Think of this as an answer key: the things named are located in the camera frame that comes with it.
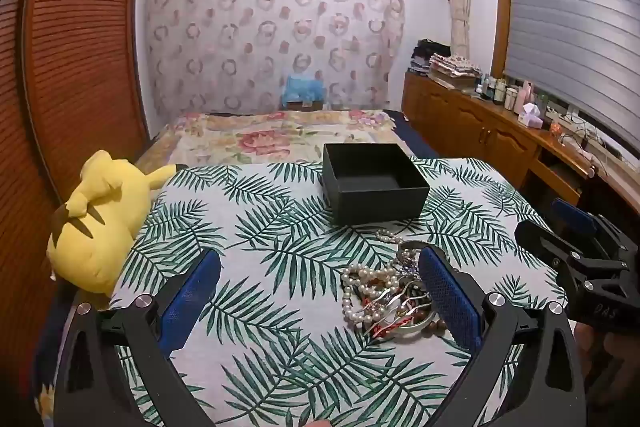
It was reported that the stack of folded clothes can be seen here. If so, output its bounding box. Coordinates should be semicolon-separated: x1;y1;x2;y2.
409;39;483;88

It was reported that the thin silver bracelet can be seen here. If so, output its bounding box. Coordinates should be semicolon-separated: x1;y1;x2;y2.
397;239;448;269

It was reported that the ring pattern curtain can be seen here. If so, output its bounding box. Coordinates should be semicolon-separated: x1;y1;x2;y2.
139;0;406;118

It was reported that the row of cosmetic bottles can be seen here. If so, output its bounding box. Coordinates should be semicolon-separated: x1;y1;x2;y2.
475;74;538;110

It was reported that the wooden louvered wardrobe door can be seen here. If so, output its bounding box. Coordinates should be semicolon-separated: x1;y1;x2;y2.
0;0;151;358

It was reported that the tangle of charging cables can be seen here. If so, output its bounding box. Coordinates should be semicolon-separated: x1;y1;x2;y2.
545;107;616;158

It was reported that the blue bag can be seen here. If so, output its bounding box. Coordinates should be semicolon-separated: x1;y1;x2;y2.
282;74;326;110

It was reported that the pink tissue box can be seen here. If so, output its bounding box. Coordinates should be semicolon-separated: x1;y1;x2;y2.
517;103;543;128

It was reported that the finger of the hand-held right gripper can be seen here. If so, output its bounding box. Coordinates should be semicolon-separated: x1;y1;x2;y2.
551;198;601;239
514;219;585;274

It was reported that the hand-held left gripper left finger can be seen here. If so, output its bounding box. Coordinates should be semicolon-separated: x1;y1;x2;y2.
52;249;223;427

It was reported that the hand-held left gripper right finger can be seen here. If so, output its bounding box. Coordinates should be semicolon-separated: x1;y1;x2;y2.
419;247;586;427

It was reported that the yellow plush toy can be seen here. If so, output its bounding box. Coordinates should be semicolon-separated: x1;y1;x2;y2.
46;150;176;295

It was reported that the floral bed blanket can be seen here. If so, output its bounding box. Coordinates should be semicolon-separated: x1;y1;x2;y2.
135;109;401;171

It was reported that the grey window blind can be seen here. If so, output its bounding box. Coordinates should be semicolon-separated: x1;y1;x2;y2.
502;0;640;148

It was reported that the green leaf print tablecloth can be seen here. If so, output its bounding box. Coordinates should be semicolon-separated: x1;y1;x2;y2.
107;157;571;427

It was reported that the black square box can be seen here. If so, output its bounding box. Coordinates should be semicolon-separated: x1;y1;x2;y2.
322;143;431;228

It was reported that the wooden side cabinet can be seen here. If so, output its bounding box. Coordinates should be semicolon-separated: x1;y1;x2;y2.
402;72;601;212

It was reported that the white pearl necklace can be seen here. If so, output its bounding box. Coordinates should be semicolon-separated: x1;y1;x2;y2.
350;268;401;303
341;229;407;334

